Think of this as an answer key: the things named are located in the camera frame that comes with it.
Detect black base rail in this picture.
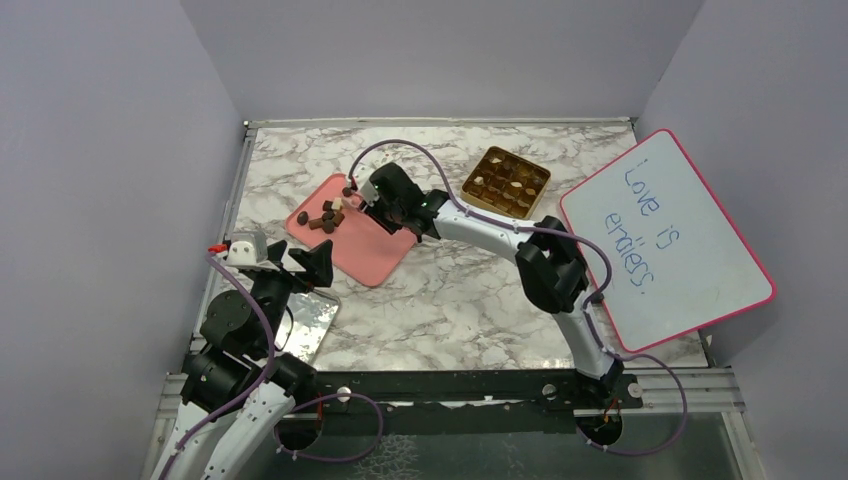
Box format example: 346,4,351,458
275,369,643,449

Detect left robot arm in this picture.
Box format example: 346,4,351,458
151,234,333,479

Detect pink plastic tray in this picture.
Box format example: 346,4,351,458
285,173,417,287

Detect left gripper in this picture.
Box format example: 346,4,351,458
251,238,333,354

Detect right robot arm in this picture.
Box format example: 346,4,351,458
285,163,623,407

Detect gold chocolate tin box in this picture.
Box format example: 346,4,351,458
460,146,552,220

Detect pink framed whiteboard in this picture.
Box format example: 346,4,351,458
560,129,777,353

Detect pink silicone tongs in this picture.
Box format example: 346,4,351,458
342,191,365,209

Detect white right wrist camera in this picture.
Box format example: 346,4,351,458
358,180,379,205

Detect silver tin lid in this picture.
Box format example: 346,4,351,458
275,291,342,363

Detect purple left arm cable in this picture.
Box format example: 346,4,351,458
157,254,277,480

